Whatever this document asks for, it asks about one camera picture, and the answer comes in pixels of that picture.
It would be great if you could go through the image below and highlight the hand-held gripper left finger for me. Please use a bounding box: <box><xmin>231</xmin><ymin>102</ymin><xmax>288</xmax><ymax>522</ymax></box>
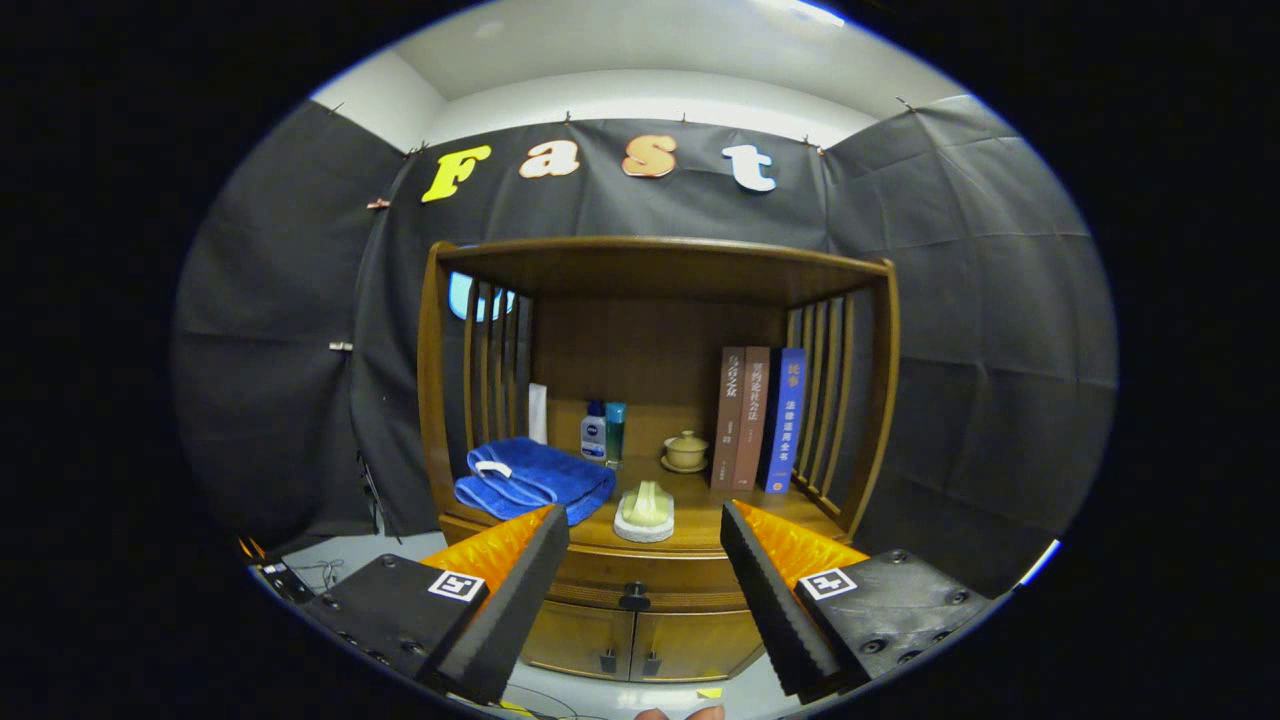
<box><xmin>297</xmin><ymin>503</ymin><xmax>572</xmax><ymax>707</ymax></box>

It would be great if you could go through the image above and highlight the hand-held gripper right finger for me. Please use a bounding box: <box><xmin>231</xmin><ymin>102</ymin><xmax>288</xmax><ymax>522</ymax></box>
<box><xmin>720</xmin><ymin>500</ymin><xmax>1001</xmax><ymax>704</ymax></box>

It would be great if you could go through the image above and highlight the green handled white brush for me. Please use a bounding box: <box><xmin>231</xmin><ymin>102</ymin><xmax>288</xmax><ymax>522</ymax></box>
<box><xmin>613</xmin><ymin>481</ymin><xmax>676</xmax><ymax>544</ymax></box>

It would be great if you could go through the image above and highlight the wooden cabinet door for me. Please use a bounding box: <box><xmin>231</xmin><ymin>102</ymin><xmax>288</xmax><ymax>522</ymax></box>
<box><xmin>632</xmin><ymin>605</ymin><xmax>766</xmax><ymax>683</ymax></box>
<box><xmin>520</xmin><ymin>598</ymin><xmax>636</xmax><ymax>681</ymax></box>

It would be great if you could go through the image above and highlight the wooden countertop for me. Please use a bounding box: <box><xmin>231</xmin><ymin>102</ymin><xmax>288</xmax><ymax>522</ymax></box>
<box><xmin>440</xmin><ymin>455</ymin><xmax>851</xmax><ymax>551</ymax></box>

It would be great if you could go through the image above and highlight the wooden cabinet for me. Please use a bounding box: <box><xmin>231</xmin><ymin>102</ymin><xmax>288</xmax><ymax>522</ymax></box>
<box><xmin>416</xmin><ymin>236</ymin><xmax>901</xmax><ymax>684</ymax></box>

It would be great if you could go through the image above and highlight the folded blue towel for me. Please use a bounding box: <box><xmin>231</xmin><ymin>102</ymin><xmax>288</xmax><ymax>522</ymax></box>
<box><xmin>454</xmin><ymin>437</ymin><xmax>618</xmax><ymax>526</ymax></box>

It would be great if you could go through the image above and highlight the beige lidded teacup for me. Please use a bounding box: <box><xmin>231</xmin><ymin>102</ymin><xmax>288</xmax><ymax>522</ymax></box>
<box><xmin>660</xmin><ymin>430</ymin><xmax>710</xmax><ymax>475</ymax></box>

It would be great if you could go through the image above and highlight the blue book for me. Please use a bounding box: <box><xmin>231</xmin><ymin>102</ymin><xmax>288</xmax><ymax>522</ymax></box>
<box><xmin>765</xmin><ymin>347</ymin><xmax>807</xmax><ymax>495</ymax></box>

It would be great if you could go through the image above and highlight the reddish brown book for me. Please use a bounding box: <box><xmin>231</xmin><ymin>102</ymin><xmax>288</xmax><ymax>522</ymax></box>
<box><xmin>733</xmin><ymin>346</ymin><xmax>771</xmax><ymax>492</ymax></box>

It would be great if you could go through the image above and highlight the black device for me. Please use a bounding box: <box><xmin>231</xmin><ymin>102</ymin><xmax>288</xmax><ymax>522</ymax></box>
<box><xmin>262</xmin><ymin>562</ymin><xmax>313</xmax><ymax>604</ymax></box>

